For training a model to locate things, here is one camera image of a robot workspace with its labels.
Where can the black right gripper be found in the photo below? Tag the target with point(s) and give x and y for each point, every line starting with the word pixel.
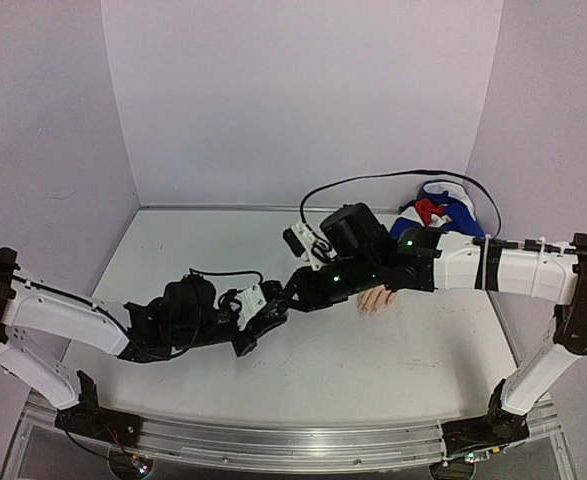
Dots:
pixel 304 282

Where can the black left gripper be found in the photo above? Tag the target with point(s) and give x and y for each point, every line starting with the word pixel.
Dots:
pixel 257 328

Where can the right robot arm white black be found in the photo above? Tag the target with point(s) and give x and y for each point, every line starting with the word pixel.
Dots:
pixel 430 260

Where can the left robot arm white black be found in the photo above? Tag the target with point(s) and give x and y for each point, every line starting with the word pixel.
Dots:
pixel 29 304

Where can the mannequin hand with long nails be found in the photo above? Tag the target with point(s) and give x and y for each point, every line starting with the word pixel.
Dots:
pixel 373 300

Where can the blue white red jacket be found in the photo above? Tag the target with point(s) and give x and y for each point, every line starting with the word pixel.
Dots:
pixel 439 204

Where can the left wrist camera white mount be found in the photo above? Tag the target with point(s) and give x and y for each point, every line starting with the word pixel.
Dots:
pixel 242 305

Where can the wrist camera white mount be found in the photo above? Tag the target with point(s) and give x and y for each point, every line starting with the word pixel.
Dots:
pixel 312 250
pixel 242 305

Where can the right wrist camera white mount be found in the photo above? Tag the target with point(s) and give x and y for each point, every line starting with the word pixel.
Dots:
pixel 312 250

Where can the aluminium front rail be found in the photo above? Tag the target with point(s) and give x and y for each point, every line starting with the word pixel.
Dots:
pixel 296 449

